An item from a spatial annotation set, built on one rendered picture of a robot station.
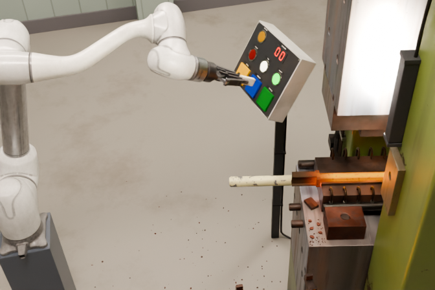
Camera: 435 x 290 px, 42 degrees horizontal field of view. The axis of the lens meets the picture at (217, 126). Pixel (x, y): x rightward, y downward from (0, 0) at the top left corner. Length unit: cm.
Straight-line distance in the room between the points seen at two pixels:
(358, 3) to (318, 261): 88
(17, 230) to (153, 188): 121
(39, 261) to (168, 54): 102
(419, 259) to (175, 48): 101
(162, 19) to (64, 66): 37
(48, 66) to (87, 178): 164
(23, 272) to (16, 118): 64
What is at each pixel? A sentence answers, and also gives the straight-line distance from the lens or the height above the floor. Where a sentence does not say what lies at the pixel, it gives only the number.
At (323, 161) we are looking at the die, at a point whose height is 98.
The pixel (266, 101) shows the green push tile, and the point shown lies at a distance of 222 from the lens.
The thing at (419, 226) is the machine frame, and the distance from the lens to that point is 142.
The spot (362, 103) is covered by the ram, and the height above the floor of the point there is 141.
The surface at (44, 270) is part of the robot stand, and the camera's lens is 245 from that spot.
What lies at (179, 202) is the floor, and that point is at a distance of 322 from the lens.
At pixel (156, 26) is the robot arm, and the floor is 139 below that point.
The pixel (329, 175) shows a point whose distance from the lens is 193.
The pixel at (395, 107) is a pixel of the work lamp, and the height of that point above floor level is 150.
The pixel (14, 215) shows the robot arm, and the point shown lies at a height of 79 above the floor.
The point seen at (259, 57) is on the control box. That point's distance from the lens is 232.
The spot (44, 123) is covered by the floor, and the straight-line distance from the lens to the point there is 396.
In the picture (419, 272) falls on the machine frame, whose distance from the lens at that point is 156.
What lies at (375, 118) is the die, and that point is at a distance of 169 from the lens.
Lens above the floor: 235
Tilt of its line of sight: 40 degrees down
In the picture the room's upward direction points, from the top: 3 degrees counter-clockwise
